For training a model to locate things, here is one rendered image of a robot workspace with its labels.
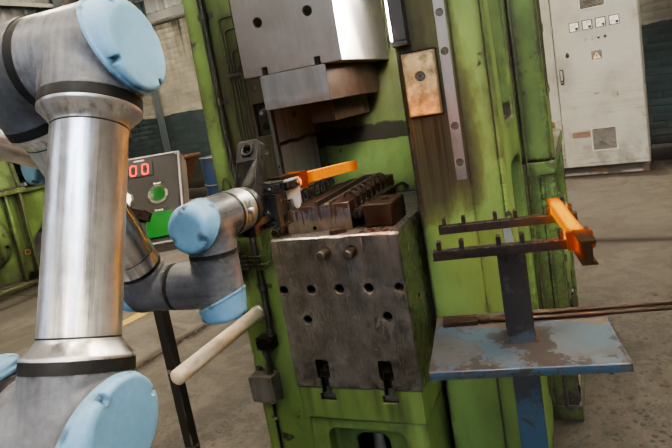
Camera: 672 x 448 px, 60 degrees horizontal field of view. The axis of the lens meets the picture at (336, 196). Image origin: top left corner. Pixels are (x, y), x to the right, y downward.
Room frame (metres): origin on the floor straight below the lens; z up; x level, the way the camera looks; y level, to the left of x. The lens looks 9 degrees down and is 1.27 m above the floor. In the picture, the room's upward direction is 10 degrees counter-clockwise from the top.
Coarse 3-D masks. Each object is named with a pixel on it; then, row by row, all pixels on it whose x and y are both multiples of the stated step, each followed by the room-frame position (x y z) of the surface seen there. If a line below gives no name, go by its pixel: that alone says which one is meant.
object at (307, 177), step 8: (320, 168) 1.29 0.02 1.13; (328, 168) 1.29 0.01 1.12; (336, 168) 1.33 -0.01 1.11; (344, 168) 1.38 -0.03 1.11; (352, 168) 1.42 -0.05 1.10; (280, 176) 1.10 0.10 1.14; (288, 176) 1.12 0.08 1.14; (304, 176) 1.16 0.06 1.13; (312, 176) 1.21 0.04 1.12; (320, 176) 1.25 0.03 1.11; (328, 176) 1.28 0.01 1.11; (304, 184) 1.16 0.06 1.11
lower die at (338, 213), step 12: (348, 180) 1.98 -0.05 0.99; (372, 180) 1.87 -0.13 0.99; (324, 192) 1.87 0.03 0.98; (312, 204) 1.63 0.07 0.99; (336, 204) 1.58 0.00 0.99; (348, 204) 1.56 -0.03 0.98; (360, 204) 1.64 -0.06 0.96; (300, 216) 1.62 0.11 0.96; (312, 216) 1.61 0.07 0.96; (324, 216) 1.59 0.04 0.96; (336, 216) 1.58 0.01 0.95; (348, 216) 1.56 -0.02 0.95; (288, 228) 1.64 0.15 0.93; (300, 228) 1.63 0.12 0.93; (312, 228) 1.61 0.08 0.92; (324, 228) 1.60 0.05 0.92; (348, 228) 1.57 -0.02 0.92
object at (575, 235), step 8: (552, 200) 1.35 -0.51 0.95; (560, 200) 1.34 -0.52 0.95; (552, 208) 1.29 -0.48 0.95; (560, 208) 1.27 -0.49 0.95; (560, 216) 1.20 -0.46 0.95; (568, 216) 1.19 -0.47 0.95; (560, 224) 1.18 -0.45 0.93; (568, 224) 1.13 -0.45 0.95; (576, 224) 1.12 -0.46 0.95; (568, 232) 1.05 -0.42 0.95; (576, 232) 1.03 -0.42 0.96; (584, 232) 1.02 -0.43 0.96; (592, 232) 1.04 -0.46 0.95; (568, 240) 1.05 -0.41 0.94; (576, 240) 1.05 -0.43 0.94; (584, 240) 0.98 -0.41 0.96; (592, 240) 0.97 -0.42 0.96; (568, 248) 1.05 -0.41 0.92; (576, 248) 1.05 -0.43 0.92; (584, 248) 0.98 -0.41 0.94; (592, 248) 0.97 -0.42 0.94; (584, 256) 0.98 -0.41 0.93; (592, 256) 0.97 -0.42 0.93; (584, 264) 0.97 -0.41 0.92; (592, 264) 0.97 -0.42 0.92
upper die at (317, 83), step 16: (320, 64) 1.57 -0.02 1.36; (336, 64) 1.63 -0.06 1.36; (352, 64) 1.75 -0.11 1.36; (368, 64) 1.88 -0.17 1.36; (272, 80) 1.63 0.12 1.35; (288, 80) 1.61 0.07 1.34; (304, 80) 1.59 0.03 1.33; (320, 80) 1.57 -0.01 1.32; (336, 80) 1.62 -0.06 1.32; (352, 80) 1.73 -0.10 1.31; (368, 80) 1.86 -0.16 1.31; (272, 96) 1.63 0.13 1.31; (288, 96) 1.61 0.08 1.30; (304, 96) 1.59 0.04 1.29; (320, 96) 1.57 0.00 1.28; (336, 96) 1.60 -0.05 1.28
